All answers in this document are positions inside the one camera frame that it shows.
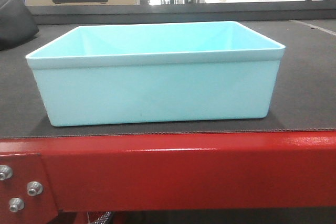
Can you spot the black fabric bag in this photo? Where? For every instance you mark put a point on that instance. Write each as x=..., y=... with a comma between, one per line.
x=17, y=24

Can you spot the light blue plastic bin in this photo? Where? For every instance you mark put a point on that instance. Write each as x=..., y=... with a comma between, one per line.
x=115, y=74

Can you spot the red conveyor frame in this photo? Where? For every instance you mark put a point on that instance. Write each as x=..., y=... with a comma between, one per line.
x=78, y=174

